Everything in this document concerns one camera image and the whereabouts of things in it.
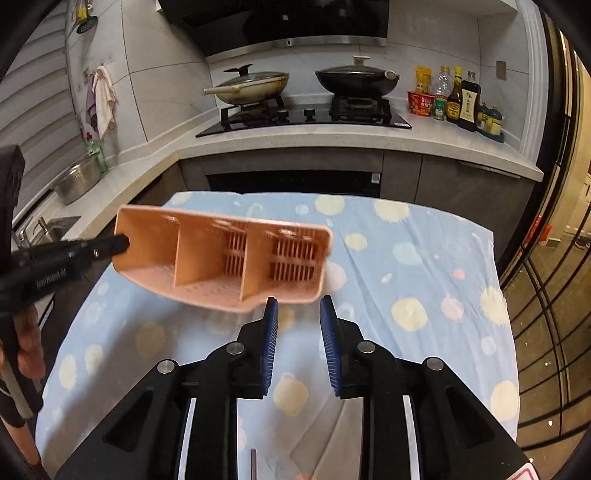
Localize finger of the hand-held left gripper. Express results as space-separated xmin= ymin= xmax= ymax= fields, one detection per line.
xmin=69 ymin=233 xmax=131 ymax=262

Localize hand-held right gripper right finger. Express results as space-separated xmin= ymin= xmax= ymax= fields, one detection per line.
xmin=320 ymin=295 xmax=532 ymax=480

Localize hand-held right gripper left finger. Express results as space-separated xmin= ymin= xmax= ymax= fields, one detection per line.
xmin=55 ymin=296 xmax=280 ymax=480

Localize pink plastic utensil holder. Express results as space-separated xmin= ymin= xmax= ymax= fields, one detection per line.
xmin=112 ymin=205 xmax=334 ymax=315

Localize person's left hand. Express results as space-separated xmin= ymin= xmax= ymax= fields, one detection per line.
xmin=0 ymin=305 xmax=48 ymax=384

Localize chrome faucet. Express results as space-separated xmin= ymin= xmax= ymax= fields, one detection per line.
xmin=16 ymin=217 xmax=49 ymax=245

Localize stainless steel sink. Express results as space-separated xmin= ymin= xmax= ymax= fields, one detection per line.
xmin=11 ymin=216 xmax=81 ymax=245

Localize stainless steel basin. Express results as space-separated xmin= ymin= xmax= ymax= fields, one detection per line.
xmin=52 ymin=154 xmax=103 ymax=205

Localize green dish soap bottle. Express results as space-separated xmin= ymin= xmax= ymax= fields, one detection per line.
xmin=85 ymin=131 xmax=109 ymax=175

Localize white tube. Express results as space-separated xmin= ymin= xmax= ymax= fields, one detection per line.
xmin=0 ymin=351 xmax=34 ymax=420

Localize blue spotted tablecloth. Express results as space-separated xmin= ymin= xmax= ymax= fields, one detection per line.
xmin=34 ymin=191 xmax=520 ymax=480

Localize white pink hanging towel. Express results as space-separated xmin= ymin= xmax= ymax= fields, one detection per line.
xmin=92 ymin=65 xmax=118 ymax=139

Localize purple hanging cloth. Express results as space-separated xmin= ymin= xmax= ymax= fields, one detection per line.
xmin=85 ymin=76 xmax=99 ymax=125

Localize white window blinds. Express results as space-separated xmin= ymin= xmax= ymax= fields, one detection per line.
xmin=0 ymin=0 xmax=88 ymax=199

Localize black built-in appliance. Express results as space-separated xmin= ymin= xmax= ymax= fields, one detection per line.
xmin=203 ymin=170 xmax=384 ymax=199

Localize grey kitchen cabinet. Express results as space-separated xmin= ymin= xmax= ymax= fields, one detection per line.
xmin=383 ymin=152 xmax=536 ymax=278

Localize white kitchen countertop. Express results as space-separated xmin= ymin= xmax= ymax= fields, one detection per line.
xmin=14 ymin=108 xmax=546 ymax=241

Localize beige wok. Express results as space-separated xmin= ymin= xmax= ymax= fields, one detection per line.
xmin=203 ymin=76 xmax=291 ymax=106

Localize black gas stove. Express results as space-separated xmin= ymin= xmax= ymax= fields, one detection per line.
xmin=195 ymin=95 xmax=413 ymax=138

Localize black grid glass door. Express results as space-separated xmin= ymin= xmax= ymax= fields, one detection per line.
xmin=499 ymin=18 xmax=591 ymax=448

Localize glass wok lid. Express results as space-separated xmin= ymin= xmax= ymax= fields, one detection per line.
xmin=223 ymin=64 xmax=290 ymax=89

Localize green hanging scrubber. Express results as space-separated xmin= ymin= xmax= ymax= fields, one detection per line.
xmin=76 ymin=0 xmax=99 ymax=34

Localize red bag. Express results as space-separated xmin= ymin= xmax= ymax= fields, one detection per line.
xmin=531 ymin=218 xmax=555 ymax=247

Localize red instant noodle cup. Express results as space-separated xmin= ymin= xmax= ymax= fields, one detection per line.
xmin=407 ymin=90 xmax=435 ymax=116

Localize black wok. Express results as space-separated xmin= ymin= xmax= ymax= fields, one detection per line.
xmin=315 ymin=69 xmax=400 ymax=97

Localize blue condiment jar set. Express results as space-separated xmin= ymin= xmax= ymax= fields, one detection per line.
xmin=478 ymin=104 xmax=505 ymax=144

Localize brown sauce bottle yellow cap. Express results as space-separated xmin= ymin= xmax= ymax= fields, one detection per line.
xmin=445 ymin=66 xmax=464 ymax=123

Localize black wok lid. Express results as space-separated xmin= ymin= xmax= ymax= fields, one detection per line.
xmin=315 ymin=55 xmax=398 ymax=77

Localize black range hood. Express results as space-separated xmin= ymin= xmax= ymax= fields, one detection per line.
xmin=157 ymin=0 xmax=389 ymax=58

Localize dark soy sauce bottle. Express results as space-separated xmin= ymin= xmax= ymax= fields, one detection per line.
xmin=457 ymin=71 xmax=482 ymax=132

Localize clear plastic bottle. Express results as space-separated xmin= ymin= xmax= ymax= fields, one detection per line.
xmin=431 ymin=65 xmax=452 ymax=100

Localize white door frame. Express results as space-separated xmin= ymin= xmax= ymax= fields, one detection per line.
xmin=519 ymin=9 xmax=561 ymax=167

